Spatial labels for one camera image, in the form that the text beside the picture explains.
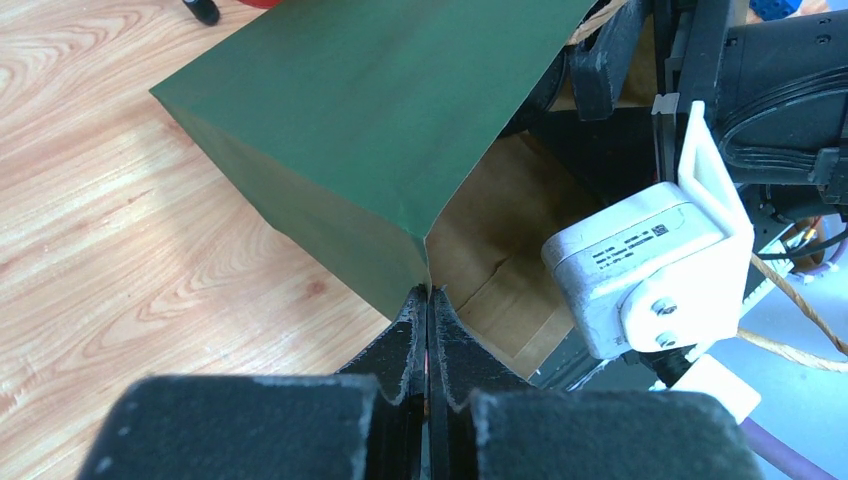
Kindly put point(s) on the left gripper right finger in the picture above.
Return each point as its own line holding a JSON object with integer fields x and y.
{"x": 486, "y": 422}

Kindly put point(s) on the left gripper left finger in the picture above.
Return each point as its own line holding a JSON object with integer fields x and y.
{"x": 362, "y": 422}

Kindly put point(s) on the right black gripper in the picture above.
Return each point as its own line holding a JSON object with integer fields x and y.
{"x": 775, "y": 92}

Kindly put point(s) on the green paper bag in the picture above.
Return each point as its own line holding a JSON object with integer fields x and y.
{"x": 430, "y": 144}

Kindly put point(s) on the red straw holder cup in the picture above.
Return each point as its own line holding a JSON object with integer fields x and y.
{"x": 261, "y": 4}

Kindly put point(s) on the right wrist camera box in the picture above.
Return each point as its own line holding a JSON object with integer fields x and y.
{"x": 664, "y": 269}

